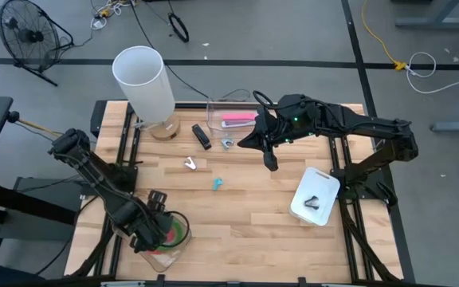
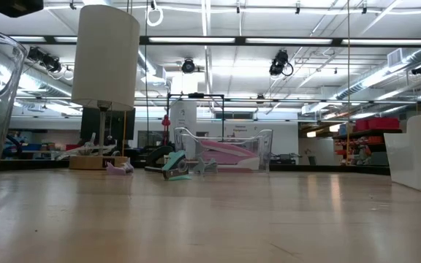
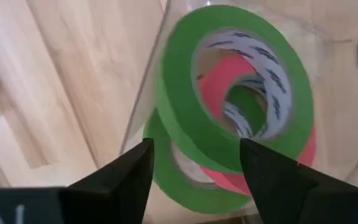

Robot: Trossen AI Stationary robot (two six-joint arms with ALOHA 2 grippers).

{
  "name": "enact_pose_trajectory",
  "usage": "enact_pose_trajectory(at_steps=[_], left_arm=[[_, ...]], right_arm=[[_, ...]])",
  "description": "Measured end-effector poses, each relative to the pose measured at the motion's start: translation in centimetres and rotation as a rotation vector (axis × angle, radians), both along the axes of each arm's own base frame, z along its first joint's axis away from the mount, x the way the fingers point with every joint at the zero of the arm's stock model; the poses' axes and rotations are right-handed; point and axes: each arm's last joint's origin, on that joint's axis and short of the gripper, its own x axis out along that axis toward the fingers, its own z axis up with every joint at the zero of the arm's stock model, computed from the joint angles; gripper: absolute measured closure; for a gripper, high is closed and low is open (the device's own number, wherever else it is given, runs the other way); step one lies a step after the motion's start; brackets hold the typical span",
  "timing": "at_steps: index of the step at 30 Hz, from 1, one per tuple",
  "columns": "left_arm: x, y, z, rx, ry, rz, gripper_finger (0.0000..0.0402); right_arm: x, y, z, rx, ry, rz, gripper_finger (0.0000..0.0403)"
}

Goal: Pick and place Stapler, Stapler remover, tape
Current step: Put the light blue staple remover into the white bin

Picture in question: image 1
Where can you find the large clear plastic bin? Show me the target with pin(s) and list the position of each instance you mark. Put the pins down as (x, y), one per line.
(165, 261)

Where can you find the grey floor stand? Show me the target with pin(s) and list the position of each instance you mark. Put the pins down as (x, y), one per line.
(34, 229)

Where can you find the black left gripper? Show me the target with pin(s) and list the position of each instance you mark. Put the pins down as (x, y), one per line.
(150, 227)

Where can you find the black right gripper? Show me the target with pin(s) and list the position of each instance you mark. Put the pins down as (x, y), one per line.
(293, 119)

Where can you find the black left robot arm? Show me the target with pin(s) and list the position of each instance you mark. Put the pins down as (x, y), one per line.
(94, 175)

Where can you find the black table frame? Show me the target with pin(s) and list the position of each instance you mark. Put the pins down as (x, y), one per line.
(193, 106)

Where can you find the black stapler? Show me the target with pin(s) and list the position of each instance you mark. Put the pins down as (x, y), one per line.
(201, 137)

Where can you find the grey desk leg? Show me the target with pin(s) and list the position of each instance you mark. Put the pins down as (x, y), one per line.
(432, 22)

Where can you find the white cylindrical tube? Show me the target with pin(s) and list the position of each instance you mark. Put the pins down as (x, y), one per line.
(143, 79)

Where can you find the black floor fan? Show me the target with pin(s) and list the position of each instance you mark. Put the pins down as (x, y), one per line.
(30, 38)

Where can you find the black stapler remover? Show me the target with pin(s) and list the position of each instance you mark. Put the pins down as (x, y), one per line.
(311, 202)

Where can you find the white plastic bin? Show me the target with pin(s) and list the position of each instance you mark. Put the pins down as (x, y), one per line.
(321, 183)

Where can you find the green tape roll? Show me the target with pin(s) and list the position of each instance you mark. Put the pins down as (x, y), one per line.
(176, 231)

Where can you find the grey desk foot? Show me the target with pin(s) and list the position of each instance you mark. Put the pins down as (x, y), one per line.
(456, 126)

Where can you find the small clear plastic bin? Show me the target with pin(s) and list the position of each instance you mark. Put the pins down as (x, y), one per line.
(213, 119)

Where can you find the teal stapler remover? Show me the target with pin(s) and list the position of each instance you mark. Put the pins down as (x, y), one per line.
(217, 183)

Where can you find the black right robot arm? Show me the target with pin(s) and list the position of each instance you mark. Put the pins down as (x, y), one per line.
(373, 127)

